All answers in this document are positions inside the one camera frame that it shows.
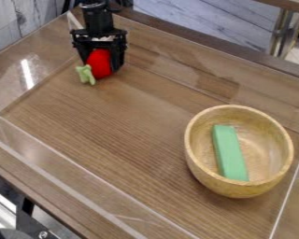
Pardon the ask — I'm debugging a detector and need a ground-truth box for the green rectangular block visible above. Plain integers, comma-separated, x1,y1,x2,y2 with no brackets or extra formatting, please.
213,124,250,181

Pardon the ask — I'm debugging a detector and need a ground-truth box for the clear acrylic tray wall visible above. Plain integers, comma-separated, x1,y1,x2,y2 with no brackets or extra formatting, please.
0,116,198,239

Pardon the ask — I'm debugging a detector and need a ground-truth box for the black metal table frame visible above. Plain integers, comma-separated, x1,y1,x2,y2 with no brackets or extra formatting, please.
0,180,63,239

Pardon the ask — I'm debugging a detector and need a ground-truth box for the wooden background table leg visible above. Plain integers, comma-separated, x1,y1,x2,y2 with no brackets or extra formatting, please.
270,9,299,59

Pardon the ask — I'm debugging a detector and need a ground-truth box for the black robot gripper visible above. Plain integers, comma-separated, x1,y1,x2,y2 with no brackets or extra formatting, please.
70,29,127,72

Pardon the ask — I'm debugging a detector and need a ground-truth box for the light wooden bowl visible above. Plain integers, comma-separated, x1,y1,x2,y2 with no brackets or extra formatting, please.
184,105,295,199

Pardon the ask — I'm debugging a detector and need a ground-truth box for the red plush fruit green stem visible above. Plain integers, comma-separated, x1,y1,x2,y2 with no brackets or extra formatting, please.
77,49,113,85

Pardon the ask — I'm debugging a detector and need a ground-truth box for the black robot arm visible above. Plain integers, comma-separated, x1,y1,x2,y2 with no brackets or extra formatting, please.
70,0,127,72

